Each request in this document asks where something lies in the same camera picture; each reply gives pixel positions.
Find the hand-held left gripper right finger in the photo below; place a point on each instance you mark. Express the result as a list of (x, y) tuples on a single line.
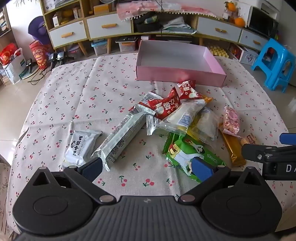
[(201, 168)]

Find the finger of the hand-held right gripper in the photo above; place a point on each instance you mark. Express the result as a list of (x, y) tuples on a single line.
[(288, 138), (251, 151)]

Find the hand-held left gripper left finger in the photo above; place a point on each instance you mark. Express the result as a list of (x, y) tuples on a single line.
[(92, 168)]

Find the brown biscuit packet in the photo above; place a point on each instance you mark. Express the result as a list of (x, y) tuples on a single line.
[(251, 139)]

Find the long gold snack packet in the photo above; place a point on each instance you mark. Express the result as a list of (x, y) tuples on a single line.
[(233, 148)]

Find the white square snack packet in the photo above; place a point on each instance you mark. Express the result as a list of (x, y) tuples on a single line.
[(81, 146)]

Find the green snack packet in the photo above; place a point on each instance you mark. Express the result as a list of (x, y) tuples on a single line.
[(182, 150)]

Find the yellow snack packet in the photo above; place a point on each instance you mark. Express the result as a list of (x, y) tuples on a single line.
[(193, 131)]

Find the clear pink granola packet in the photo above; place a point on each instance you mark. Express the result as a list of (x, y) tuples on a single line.
[(231, 118)]

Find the long silver snack packet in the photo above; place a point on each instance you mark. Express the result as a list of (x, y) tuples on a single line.
[(120, 136)]

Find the clear rice cake packet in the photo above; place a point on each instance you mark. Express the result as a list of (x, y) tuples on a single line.
[(208, 122)]

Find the clear white bread packet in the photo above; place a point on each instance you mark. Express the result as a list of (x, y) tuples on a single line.
[(182, 113)]

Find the small white snack packet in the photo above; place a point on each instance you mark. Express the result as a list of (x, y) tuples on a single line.
[(152, 125)]

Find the orange white biscuit packet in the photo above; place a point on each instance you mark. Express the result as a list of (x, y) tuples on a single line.
[(207, 99)]

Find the red snack packet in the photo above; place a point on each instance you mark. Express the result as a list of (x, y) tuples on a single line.
[(166, 105), (187, 89)]

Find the short silver snack packet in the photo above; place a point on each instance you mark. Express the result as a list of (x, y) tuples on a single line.
[(149, 97)]

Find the pink cardboard box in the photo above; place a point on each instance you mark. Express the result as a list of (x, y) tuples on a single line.
[(180, 74)]

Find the cherry print tablecloth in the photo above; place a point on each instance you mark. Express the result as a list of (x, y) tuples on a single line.
[(92, 92)]

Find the white box blue print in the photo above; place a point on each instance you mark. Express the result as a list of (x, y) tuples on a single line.
[(248, 56)]

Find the blue plastic stool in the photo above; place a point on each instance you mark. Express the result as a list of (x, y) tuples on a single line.
[(275, 48)]

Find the yellow egg tray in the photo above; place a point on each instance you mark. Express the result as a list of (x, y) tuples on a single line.
[(218, 51)]

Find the black hand-held device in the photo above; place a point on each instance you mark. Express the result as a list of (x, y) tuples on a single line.
[(52, 58), (60, 56)]

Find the black microwave oven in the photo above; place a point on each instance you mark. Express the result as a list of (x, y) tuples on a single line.
[(262, 23)]

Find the small clear storage box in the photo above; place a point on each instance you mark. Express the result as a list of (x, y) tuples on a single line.
[(74, 50)]

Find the clear storage box blue lid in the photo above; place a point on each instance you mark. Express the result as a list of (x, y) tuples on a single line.
[(99, 46)]

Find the red printed bag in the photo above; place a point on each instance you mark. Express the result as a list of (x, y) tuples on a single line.
[(40, 56)]

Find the white shopping bag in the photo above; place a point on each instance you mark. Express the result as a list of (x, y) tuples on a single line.
[(15, 71)]

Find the orange fruit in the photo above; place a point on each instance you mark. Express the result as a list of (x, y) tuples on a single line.
[(239, 21), (230, 5)]

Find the clear storage box black lid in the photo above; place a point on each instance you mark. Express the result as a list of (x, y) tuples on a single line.
[(126, 44)]

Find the white foam box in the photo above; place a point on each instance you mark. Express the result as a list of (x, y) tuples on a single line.
[(269, 5)]

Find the red gift bag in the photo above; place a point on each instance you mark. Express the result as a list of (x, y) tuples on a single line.
[(8, 54)]

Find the pile of papers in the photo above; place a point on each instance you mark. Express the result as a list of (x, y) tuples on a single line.
[(177, 26)]

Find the purple hat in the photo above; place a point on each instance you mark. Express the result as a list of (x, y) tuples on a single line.
[(37, 27)]

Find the black case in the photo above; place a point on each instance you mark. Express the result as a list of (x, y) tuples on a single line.
[(148, 26)]

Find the small white carton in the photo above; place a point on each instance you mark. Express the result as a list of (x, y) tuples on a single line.
[(56, 20)]

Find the wooden cabinet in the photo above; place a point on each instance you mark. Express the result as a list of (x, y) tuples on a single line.
[(83, 14)]

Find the pink cherry print cloth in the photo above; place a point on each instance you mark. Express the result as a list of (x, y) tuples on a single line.
[(185, 9)]

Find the yellow cardboard box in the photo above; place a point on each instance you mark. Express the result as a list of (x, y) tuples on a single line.
[(103, 8)]

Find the stack of documents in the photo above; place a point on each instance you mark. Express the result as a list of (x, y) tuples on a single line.
[(52, 4)]

